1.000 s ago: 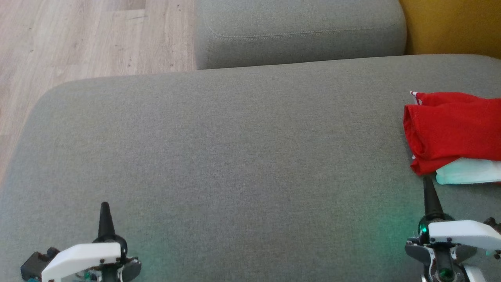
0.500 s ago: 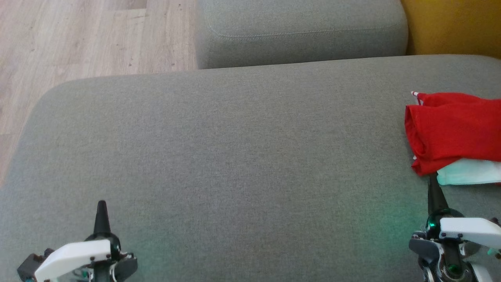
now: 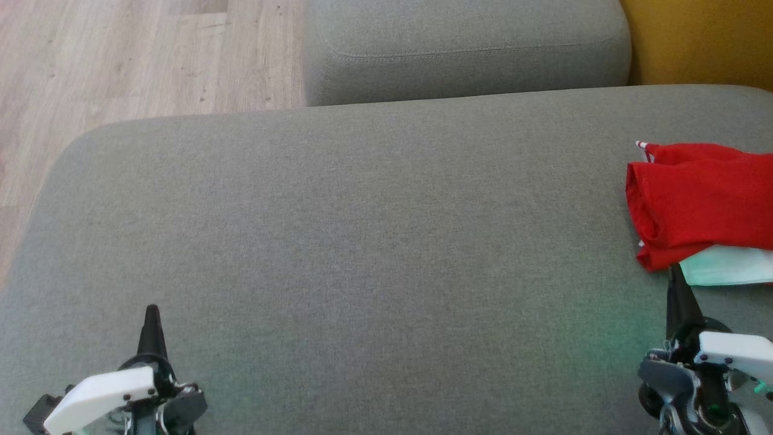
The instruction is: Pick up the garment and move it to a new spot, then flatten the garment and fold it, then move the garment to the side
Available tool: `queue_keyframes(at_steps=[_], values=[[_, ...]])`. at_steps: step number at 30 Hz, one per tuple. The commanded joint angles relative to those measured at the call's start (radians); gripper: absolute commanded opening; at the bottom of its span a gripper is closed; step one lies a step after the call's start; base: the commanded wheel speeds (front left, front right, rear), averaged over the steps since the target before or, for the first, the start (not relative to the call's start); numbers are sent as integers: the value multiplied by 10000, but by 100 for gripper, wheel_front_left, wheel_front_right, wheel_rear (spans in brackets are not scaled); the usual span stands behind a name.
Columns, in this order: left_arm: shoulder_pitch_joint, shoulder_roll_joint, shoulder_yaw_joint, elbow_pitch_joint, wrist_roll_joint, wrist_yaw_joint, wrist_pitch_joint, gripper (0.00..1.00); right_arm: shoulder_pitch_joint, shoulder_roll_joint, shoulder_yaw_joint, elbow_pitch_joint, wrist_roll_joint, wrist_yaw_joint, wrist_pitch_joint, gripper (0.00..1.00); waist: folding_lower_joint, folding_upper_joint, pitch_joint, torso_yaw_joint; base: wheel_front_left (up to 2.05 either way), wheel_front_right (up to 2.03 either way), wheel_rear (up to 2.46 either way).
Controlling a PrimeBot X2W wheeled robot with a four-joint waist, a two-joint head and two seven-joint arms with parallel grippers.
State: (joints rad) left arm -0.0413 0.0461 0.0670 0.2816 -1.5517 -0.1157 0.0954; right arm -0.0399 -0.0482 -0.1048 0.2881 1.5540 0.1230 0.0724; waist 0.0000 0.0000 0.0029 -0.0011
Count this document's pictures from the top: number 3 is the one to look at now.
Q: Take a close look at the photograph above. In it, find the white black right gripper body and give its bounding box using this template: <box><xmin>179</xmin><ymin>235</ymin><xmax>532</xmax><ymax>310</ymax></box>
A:
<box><xmin>661</xmin><ymin>320</ymin><xmax>773</xmax><ymax>435</ymax></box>

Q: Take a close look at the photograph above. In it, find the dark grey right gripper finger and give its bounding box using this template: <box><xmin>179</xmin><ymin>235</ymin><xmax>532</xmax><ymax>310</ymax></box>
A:
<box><xmin>666</xmin><ymin>266</ymin><xmax>682</xmax><ymax>341</ymax></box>
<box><xmin>673</xmin><ymin>266</ymin><xmax>705</xmax><ymax>340</ymax></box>

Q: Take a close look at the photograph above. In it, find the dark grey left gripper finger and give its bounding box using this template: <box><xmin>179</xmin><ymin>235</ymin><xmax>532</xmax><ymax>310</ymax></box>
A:
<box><xmin>138</xmin><ymin>304</ymin><xmax>153</xmax><ymax>359</ymax></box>
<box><xmin>152</xmin><ymin>304</ymin><xmax>169</xmax><ymax>359</ymax></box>

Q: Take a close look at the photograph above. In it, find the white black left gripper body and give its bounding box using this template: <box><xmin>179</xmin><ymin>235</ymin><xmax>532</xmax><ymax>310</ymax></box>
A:
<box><xmin>43</xmin><ymin>355</ymin><xmax>210</xmax><ymax>435</ymax></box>

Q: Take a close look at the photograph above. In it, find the red white numbered jersey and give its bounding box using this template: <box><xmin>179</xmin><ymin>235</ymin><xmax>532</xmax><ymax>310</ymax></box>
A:
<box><xmin>624</xmin><ymin>141</ymin><xmax>773</xmax><ymax>288</ymax></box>

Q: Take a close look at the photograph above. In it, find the large grey sofa chaise cushion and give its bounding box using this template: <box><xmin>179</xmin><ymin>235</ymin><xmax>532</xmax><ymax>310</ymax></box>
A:
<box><xmin>0</xmin><ymin>84</ymin><xmax>773</xmax><ymax>435</ymax></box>

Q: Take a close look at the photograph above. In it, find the wide yellow sofa back cushion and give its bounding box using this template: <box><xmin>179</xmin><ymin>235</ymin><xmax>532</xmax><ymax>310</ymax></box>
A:
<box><xmin>620</xmin><ymin>0</ymin><xmax>773</xmax><ymax>93</ymax></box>

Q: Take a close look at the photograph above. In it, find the long grey sofa seat cushion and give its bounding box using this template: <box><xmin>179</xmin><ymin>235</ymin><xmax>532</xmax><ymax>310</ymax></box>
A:
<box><xmin>300</xmin><ymin>0</ymin><xmax>633</xmax><ymax>108</ymax></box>

